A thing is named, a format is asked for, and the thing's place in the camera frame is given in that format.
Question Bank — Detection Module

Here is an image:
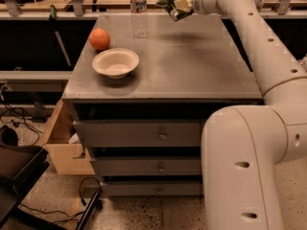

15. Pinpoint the black floor cable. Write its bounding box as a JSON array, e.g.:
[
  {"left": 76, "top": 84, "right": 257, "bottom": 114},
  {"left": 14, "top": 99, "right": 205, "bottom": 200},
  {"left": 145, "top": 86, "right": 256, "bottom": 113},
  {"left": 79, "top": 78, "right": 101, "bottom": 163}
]
[{"left": 18, "top": 176, "right": 103, "bottom": 226}]

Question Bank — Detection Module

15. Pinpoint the green jalapeno chip bag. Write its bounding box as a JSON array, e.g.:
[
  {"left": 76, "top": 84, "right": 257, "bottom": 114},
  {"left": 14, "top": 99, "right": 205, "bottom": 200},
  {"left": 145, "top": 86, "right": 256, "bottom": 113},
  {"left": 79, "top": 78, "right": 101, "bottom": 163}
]
[{"left": 155, "top": 0, "right": 194, "bottom": 21}]

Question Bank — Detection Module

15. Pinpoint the middle grey drawer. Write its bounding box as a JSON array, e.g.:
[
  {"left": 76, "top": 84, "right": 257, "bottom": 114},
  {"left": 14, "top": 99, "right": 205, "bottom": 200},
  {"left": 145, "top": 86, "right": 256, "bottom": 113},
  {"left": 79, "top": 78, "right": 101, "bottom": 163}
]
[{"left": 90, "top": 156, "right": 201, "bottom": 176}]

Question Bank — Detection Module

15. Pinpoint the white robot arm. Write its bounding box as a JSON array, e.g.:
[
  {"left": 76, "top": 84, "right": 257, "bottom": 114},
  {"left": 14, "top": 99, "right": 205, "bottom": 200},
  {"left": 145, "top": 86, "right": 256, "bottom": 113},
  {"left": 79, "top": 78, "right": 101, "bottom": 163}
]
[{"left": 189, "top": 0, "right": 307, "bottom": 230}]

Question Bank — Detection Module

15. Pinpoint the light wooden box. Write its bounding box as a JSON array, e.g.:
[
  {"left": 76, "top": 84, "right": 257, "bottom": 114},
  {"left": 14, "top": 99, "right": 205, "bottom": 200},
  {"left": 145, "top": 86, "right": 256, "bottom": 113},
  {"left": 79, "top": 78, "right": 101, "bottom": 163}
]
[{"left": 38, "top": 100, "right": 94, "bottom": 175}]

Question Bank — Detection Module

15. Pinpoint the clear plastic water bottle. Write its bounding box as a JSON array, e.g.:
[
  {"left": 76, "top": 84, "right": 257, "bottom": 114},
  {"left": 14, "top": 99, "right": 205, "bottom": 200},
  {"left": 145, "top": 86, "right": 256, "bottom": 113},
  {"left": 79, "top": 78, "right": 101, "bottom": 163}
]
[{"left": 130, "top": 0, "right": 148, "bottom": 38}]

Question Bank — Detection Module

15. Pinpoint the bottom grey drawer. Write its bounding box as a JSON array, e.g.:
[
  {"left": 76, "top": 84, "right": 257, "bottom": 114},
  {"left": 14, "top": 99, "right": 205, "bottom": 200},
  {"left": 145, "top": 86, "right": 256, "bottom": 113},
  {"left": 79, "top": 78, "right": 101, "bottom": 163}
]
[{"left": 102, "top": 181, "right": 203, "bottom": 196}]

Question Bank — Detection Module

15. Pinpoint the orange fruit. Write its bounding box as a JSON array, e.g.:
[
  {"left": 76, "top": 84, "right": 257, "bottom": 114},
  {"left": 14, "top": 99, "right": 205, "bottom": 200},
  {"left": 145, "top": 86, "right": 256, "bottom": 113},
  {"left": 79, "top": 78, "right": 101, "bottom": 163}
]
[{"left": 88, "top": 29, "right": 110, "bottom": 51}]

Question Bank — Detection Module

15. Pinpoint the black chair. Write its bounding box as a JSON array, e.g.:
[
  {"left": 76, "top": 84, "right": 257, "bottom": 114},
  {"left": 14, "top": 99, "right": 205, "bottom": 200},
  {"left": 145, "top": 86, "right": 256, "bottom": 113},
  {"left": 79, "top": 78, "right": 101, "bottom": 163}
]
[{"left": 0, "top": 126, "right": 49, "bottom": 226}]

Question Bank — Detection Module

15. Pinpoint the top grey drawer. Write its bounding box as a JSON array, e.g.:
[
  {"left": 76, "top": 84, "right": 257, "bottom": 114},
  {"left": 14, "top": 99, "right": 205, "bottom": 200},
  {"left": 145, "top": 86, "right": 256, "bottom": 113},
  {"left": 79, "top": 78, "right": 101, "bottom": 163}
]
[{"left": 73, "top": 121, "right": 201, "bottom": 148}]

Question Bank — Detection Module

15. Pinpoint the grey drawer cabinet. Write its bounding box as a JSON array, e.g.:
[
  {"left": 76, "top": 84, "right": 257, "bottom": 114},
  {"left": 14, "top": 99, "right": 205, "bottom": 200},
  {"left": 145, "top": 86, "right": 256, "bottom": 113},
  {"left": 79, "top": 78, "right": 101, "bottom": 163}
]
[{"left": 62, "top": 14, "right": 262, "bottom": 184}]

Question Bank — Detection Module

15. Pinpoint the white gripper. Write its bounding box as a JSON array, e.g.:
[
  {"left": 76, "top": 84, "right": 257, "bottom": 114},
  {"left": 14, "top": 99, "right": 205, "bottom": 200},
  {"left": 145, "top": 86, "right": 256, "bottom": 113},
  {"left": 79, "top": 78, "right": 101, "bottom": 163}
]
[{"left": 174, "top": 0, "right": 221, "bottom": 14}]

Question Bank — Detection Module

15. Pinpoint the white paper bowl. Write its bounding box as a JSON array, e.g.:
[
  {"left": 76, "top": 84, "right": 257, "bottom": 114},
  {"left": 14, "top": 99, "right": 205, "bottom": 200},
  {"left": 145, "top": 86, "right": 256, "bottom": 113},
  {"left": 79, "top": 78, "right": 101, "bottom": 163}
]
[{"left": 92, "top": 48, "right": 139, "bottom": 79}]

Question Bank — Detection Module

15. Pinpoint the grey drawer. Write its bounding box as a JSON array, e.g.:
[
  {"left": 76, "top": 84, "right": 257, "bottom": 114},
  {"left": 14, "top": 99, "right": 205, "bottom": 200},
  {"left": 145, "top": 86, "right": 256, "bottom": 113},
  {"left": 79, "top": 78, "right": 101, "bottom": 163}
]
[
  {"left": 90, "top": 156, "right": 201, "bottom": 176},
  {"left": 73, "top": 121, "right": 201, "bottom": 148},
  {"left": 102, "top": 181, "right": 203, "bottom": 196}
]

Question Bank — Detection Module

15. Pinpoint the green handled tool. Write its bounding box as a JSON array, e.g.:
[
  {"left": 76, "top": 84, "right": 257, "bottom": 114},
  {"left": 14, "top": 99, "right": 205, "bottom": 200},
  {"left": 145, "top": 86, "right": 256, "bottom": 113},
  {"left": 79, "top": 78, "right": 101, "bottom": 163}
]
[{"left": 49, "top": 5, "right": 71, "bottom": 66}]

